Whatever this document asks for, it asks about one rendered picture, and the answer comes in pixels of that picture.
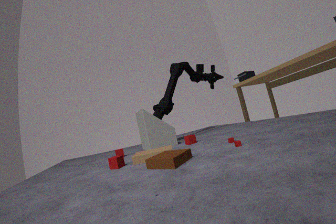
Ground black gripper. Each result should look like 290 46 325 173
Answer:
204 65 224 89

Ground brown square block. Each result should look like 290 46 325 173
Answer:
145 148 192 169

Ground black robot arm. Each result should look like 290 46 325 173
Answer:
153 62 214 120

